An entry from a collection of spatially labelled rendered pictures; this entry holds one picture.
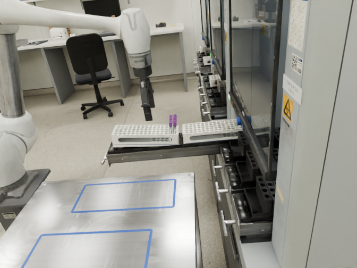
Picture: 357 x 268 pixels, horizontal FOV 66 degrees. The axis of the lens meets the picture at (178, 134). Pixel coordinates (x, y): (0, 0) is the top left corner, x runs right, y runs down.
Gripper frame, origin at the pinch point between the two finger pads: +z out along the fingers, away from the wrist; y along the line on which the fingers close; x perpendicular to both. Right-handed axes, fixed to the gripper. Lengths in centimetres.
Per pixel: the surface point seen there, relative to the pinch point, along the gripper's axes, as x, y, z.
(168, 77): -17, -349, 94
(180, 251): 12, 62, 14
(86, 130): -112, -186, 97
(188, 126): 15.8, -1.2, 10.3
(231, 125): 35.3, 1.3, 10.5
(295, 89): 38, 61, -28
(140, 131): -5.7, 1.6, 8.4
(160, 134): 3.5, 4.9, 9.3
